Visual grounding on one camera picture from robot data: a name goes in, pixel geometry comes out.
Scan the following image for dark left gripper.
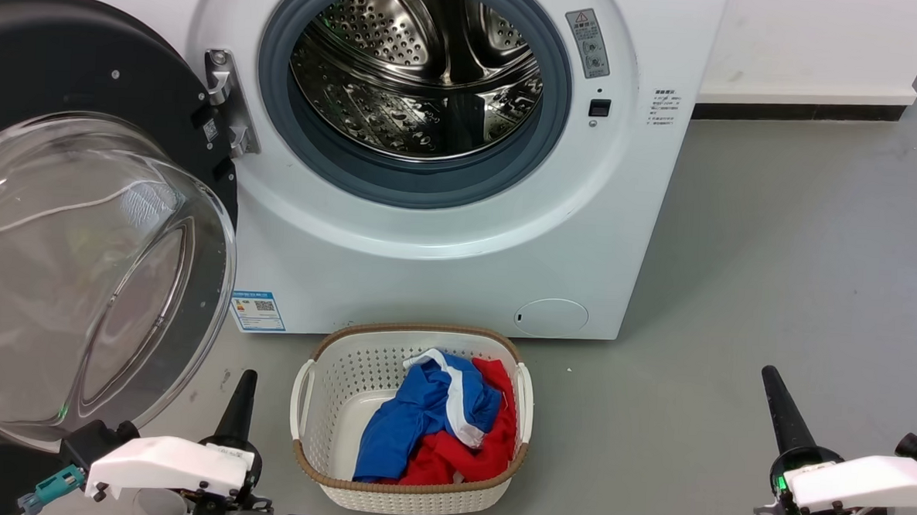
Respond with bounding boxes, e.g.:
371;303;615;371
196;367;268;499

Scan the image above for red garment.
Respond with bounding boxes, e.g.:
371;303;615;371
387;353;522;491

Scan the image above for white perforated laundry basket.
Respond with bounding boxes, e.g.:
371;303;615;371
286;318;537;515

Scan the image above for blue garment with white trim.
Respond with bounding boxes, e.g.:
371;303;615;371
352;346;504;488

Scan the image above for printed text sticker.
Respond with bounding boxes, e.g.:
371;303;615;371
649;88;680;128

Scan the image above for grey warning sticker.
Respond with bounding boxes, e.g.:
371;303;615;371
563;7;614;80

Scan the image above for white front-load washing machine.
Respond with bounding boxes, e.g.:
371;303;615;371
0;0;730;353

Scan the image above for metal door hinge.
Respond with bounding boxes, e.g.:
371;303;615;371
200;47;265;158

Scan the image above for round white filter cover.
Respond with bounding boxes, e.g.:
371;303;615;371
513;296;591;339

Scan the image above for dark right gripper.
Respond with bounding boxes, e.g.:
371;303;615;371
755;366;846;512

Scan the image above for teal cable connector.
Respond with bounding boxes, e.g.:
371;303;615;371
18;463;87;515

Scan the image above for black round glass door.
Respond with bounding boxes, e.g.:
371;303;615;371
0;0;249;459

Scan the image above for blue energy label sticker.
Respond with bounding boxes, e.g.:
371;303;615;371
229;287;288;334

